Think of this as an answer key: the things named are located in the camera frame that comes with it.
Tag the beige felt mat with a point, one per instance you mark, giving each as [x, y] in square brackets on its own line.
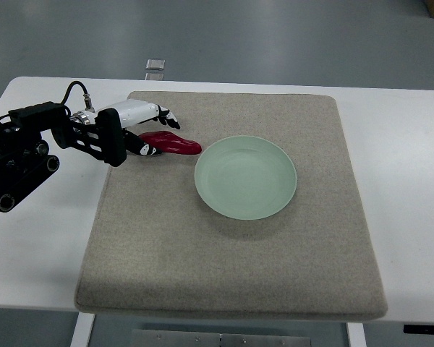
[273, 248]

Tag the light green plate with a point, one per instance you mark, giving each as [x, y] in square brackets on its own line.
[245, 178]

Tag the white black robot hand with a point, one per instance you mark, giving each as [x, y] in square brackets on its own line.
[132, 112]

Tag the red chili pepper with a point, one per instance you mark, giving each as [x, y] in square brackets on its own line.
[168, 142]

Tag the black control panel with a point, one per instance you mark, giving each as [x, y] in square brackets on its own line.
[419, 329]

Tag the lower silver floor plate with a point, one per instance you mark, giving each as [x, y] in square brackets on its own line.
[155, 76]

